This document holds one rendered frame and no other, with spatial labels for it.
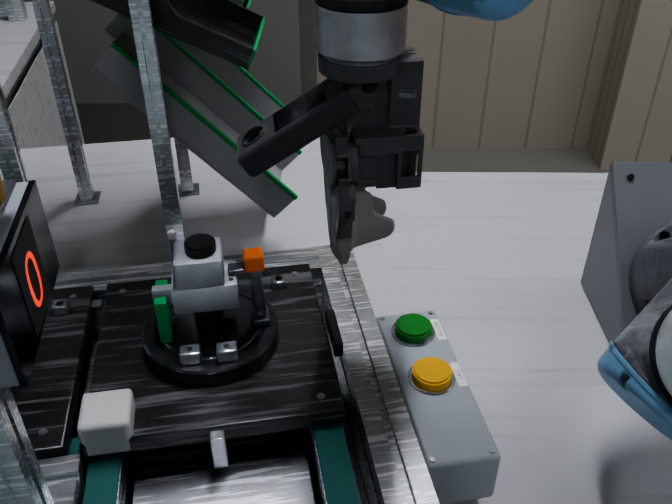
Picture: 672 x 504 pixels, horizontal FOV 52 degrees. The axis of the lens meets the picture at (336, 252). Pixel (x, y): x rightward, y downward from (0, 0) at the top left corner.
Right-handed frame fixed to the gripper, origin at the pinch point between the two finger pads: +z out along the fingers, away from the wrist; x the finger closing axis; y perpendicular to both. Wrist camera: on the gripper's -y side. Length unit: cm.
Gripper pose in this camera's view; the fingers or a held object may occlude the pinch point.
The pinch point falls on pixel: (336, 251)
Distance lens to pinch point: 68.6
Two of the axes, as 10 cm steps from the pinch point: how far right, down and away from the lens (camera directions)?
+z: 0.0, 8.2, 5.7
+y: 9.9, -1.0, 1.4
